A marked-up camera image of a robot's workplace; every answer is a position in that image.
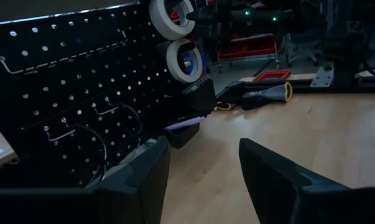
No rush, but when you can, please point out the black pegboard stand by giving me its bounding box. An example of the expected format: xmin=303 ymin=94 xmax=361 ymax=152
xmin=0 ymin=0 xmax=218 ymax=190

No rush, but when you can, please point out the white masking tape roll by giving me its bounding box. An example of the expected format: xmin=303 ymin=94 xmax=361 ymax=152
xmin=165 ymin=38 xmax=204 ymax=85
xmin=149 ymin=0 xmax=196 ymax=42

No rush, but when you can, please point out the red bin shelving rack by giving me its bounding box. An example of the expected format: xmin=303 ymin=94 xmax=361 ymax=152
xmin=217 ymin=32 xmax=282 ymax=72

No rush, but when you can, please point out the metal mounting bracket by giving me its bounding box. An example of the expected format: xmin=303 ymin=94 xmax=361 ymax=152
xmin=310 ymin=65 xmax=335 ymax=88

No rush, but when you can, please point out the metal pegboard hook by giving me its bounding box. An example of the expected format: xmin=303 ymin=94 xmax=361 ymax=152
xmin=43 ymin=117 xmax=76 ymax=142
xmin=91 ymin=97 xmax=120 ymax=116

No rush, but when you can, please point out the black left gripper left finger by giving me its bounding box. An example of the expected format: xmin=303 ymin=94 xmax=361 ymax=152
xmin=0 ymin=136 xmax=171 ymax=224

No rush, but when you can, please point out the red tray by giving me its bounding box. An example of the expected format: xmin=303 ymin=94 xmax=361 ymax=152
xmin=253 ymin=69 xmax=292 ymax=83

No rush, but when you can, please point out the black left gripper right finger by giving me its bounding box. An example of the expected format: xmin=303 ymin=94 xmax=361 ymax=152
xmin=239 ymin=138 xmax=375 ymax=224

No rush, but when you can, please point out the black cable loop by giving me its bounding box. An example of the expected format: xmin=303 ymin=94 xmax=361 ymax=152
xmin=71 ymin=123 xmax=108 ymax=185

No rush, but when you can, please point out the gray screwdriver bit holder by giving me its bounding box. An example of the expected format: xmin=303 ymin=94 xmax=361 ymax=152
xmin=182 ymin=77 xmax=212 ymax=94

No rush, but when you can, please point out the black pegboard bin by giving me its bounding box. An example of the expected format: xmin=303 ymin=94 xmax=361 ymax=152
xmin=182 ymin=77 xmax=218 ymax=116
xmin=163 ymin=119 xmax=201 ymax=150

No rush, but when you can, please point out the gray tool with yellow rim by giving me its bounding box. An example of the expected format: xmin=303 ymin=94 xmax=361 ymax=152
xmin=240 ymin=81 xmax=294 ymax=111

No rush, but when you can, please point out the white and blue pen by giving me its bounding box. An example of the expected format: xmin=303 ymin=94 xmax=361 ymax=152
xmin=165 ymin=116 xmax=207 ymax=131

